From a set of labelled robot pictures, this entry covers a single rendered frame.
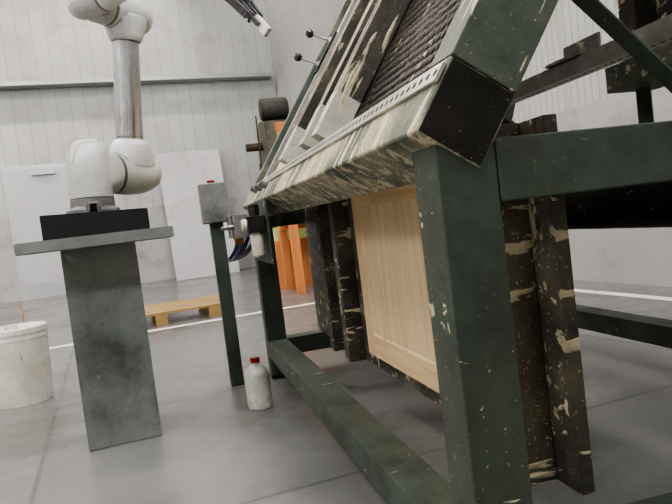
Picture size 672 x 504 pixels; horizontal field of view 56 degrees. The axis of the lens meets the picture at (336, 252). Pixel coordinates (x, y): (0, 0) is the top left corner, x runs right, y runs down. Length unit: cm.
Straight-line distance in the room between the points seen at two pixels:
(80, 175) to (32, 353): 121
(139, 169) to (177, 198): 854
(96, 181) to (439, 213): 173
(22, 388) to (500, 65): 287
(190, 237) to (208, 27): 385
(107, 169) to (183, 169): 883
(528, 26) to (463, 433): 58
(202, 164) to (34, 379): 830
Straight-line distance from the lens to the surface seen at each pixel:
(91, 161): 244
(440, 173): 88
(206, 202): 288
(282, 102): 904
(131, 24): 266
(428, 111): 87
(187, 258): 1083
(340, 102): 164
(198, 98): 1188
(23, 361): 338
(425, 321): 160
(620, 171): 102
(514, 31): 96
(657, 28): 149
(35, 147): 1163
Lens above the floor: 71
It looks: 3 degrees down
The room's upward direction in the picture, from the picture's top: 7 degrees counter-clockwise
